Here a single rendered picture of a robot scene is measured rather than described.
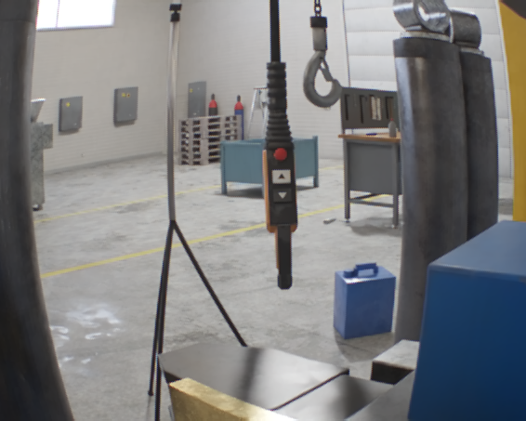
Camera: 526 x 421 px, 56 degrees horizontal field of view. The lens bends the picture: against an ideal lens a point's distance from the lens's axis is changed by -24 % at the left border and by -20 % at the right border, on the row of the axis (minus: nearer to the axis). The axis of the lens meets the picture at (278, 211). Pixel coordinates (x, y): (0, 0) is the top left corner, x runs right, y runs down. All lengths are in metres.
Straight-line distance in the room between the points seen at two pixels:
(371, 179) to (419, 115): 4.86
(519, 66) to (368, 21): 10.16
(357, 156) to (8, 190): 5.97
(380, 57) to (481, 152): 10.77
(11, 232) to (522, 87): 2.48
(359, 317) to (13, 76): 2.86
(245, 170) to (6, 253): 7.85
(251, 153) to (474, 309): 8.08
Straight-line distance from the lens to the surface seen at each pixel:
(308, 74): 1.20
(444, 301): 0.31
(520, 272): 0.30
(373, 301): 3.31
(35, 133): 8.48
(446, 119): 1.59
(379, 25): 12.64
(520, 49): 2.81
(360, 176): 6.50
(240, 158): 8.49
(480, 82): 1.88
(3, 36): 0.67
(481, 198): 1.89
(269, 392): 0.57
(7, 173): 0.67
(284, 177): 1.26
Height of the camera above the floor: 1.26
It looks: 10 degrees down
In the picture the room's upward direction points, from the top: 1 degrees counter-clockwise
